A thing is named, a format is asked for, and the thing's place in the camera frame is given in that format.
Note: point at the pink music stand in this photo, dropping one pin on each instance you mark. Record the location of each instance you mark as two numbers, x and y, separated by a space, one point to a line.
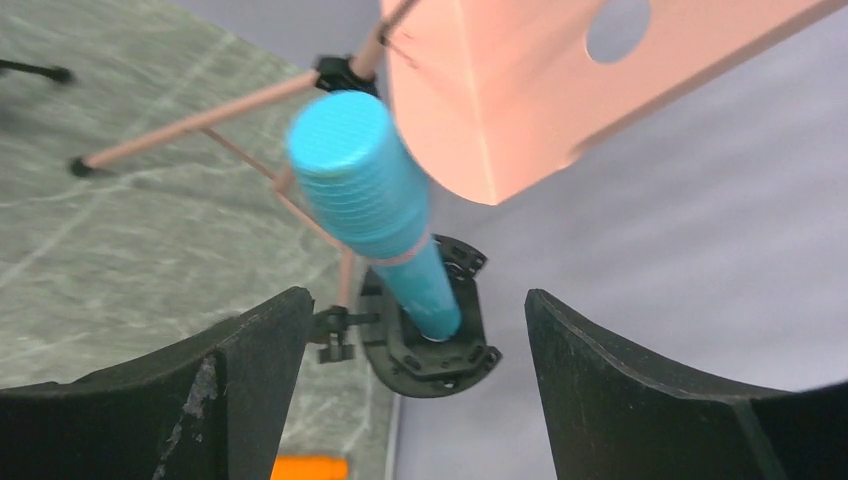
494 96

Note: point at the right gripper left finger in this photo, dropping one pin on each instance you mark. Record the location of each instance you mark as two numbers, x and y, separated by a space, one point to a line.
212 406

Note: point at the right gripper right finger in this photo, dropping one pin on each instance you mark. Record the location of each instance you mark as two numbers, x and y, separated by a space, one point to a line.
617 410

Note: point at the orange microphone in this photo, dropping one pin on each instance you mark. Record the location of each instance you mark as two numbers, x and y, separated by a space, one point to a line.
310 467

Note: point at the tripod shock mount stand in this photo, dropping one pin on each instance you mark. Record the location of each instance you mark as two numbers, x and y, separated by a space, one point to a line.
56 74

